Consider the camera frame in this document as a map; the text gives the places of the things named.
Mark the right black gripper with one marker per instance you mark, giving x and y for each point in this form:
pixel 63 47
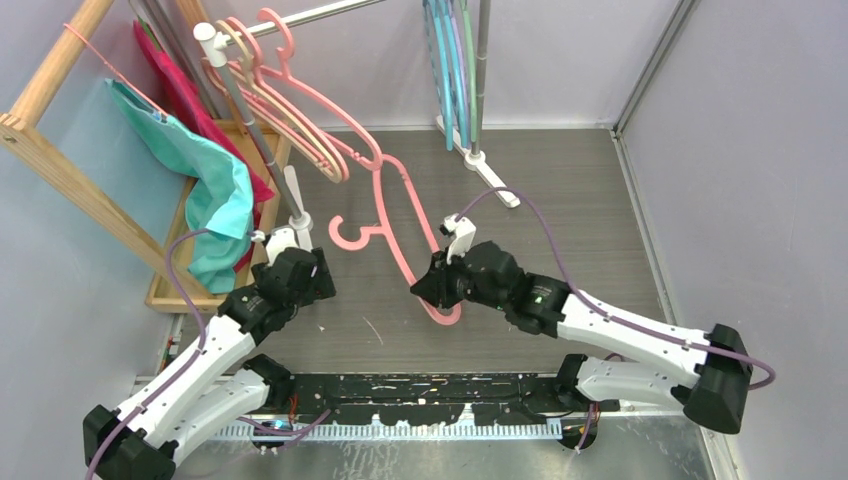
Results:
pixel 435 286

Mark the teal cloth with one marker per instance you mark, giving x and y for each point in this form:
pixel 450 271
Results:
pixel 221 201

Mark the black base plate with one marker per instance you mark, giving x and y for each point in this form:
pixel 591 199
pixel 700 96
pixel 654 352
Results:
pixel 425 399

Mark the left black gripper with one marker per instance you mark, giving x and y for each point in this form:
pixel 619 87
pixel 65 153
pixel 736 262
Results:
pixel 319 286

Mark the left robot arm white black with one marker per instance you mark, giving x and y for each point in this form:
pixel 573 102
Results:
pixel 214 381

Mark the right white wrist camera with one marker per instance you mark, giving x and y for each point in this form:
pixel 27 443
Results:
pixel 461 232

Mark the beige plastic hanger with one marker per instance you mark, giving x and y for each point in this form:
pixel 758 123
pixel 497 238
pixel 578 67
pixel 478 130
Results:
pixel 305 146

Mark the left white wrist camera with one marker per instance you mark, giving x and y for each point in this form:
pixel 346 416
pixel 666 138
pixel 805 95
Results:
pixel 275 242

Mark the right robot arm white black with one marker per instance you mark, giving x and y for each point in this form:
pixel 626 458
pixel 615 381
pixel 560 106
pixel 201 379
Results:
pixel 703 373

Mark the green wire hanger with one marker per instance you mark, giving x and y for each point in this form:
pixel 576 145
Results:
pixel 470 64

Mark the light blue wire hanger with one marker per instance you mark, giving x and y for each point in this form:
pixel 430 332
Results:
pixel 451 79

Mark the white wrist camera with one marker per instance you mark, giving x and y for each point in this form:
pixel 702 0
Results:
pixel 275 242
pixel 461 232

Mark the purple wire hanger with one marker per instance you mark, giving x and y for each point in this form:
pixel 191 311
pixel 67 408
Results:
pixel 461 91

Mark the magenta cloth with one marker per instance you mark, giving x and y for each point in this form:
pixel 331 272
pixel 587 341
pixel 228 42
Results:
pixel 186 106

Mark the wooden frame rack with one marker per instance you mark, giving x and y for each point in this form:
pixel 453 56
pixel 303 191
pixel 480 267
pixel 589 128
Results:
pixel 20 135

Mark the white metal clothes rack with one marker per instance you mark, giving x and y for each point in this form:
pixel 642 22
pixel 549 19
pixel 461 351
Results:
pixel 239 60

